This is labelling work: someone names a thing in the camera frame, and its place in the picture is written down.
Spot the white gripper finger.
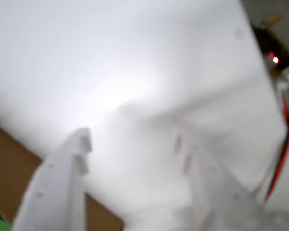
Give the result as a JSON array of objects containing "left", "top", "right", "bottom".
[
  {"left": 11, "top": 127, "right": 92, "bottom": 231},
  {"left": 174, "top": 134, "right": 268, "bottom": 231}
]

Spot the small circuit board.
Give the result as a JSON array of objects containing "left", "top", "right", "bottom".
[{"left": 251, "top": 13, "right": 289, "bottom": 83}]

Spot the red black servo cable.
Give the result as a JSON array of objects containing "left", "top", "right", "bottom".
[{"left": 264, "top": 92, "right": 289, "bottom": 205}]

